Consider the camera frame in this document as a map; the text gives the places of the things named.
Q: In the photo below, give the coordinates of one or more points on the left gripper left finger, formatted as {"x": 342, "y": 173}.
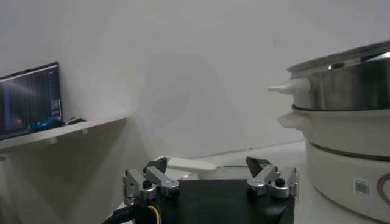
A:
{"x": 152, "y": 178}

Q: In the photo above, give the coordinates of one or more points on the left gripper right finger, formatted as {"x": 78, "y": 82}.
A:
{"x": 268, "y": 175}

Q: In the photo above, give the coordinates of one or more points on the stainless steel steamer basket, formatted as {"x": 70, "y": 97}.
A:
{"x": 350, "y": 88}

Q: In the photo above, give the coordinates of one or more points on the white electric cooking pot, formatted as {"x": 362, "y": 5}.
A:
{"x": 341, "y": 131}

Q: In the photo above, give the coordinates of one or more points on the white side desk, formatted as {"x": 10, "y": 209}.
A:
{"x": 73, "y": 129}

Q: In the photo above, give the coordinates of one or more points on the small black device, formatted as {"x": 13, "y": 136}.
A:
{"x": 76, "y": 120}

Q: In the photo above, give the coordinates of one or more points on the black laptop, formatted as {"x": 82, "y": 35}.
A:
{"x": 27, "y": 100}

